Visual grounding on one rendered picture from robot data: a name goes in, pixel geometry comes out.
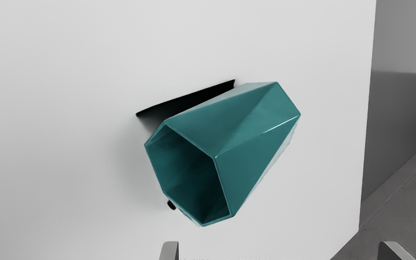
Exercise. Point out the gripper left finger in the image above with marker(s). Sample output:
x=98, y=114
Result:
x=169, y=251

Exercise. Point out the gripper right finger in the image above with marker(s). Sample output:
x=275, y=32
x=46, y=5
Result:
x=395, y=252

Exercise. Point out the teal faceted mug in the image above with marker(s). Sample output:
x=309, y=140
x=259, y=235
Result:
x=244, y=144

